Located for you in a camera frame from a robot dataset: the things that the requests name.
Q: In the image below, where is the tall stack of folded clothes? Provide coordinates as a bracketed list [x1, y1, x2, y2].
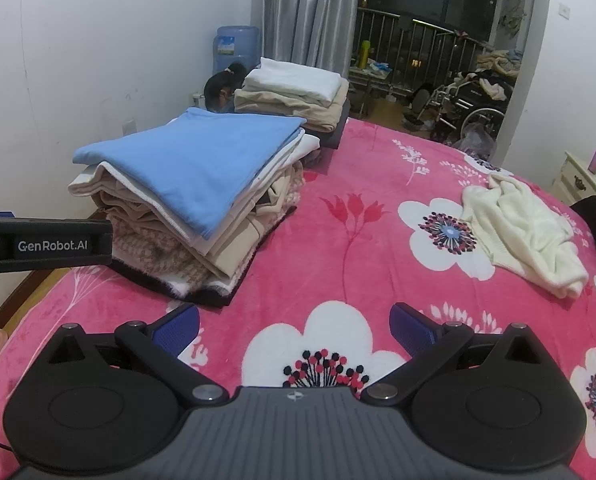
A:
[68, 130, 323, 308]

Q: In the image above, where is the cream nightstand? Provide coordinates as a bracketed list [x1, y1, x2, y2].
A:
[550, 150, 596, 207]

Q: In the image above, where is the grey curtain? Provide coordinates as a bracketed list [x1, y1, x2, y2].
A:
[263, 0, 367, 72]

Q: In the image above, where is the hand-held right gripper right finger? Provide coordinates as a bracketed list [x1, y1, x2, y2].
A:
[360, 303, 544, 406]

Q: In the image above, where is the metal railing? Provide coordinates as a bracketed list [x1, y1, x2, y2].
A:
[352, 7, 481, 112]

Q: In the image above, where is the blue water jug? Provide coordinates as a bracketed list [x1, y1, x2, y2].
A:
[213, 25, 260, 79]

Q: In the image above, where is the blue t-shirt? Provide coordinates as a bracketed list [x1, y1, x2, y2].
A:
[72, 107, 307, 241]

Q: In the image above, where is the clear plastic bag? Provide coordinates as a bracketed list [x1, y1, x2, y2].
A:
[459, 122, 500, 159]

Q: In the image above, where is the small white beige clothes stack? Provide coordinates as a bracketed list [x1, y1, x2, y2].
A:
[233, 56, 351, 150]

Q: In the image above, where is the white fleece garment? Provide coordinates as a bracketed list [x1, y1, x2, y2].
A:
[460, 174, 590, 300]

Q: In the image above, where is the wheelchair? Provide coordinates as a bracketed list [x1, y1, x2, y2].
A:
[428, 76, 515, 142]

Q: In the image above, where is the pink floral blanket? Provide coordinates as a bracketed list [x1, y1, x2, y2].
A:
[0, 117, 596, 480]

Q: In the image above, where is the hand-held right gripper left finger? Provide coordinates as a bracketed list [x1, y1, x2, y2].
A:
[42, 303, 229, 406]

